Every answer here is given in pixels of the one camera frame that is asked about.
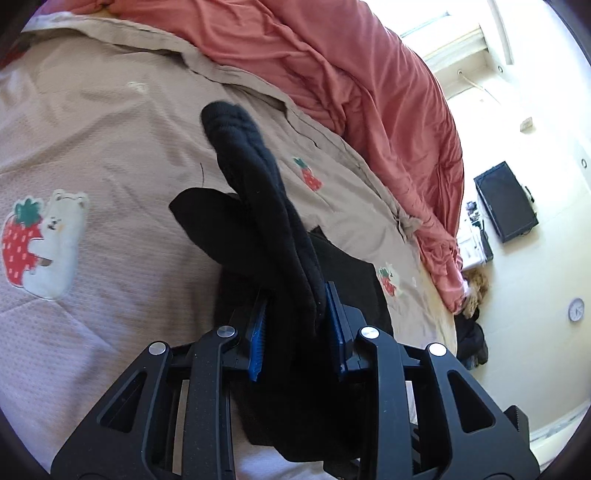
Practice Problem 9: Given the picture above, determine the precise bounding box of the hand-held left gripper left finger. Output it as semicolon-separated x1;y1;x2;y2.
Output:
51;293;273;480

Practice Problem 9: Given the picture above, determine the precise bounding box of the window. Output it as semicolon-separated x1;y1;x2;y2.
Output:
397;9;490;75

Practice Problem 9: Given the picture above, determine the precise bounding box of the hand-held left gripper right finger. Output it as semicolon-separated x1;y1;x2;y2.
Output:
323;281;541;480

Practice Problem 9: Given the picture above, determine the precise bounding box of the white cluttered shelf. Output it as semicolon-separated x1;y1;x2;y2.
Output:
457;217;495;271

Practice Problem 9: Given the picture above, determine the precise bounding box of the coral red duvet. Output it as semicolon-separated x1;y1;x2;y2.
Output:
69;0;472;315

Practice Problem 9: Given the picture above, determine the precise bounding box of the brown plush toy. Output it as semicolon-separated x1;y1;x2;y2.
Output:
462;270;491;319

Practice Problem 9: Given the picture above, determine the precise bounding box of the black wall monitor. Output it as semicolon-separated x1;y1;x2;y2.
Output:
473;161;540;243

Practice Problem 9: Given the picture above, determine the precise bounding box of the beige strawberry print blanket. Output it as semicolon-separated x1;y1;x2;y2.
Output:
0;14;458;480

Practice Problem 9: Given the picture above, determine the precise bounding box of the dark clothes pile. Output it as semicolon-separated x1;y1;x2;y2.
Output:
455;314;488;370

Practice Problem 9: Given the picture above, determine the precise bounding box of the white cable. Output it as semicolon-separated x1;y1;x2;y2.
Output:
457;69;490;100

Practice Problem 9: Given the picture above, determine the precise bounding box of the black sweater with orange cuffs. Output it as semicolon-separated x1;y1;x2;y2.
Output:
168;102;393;467

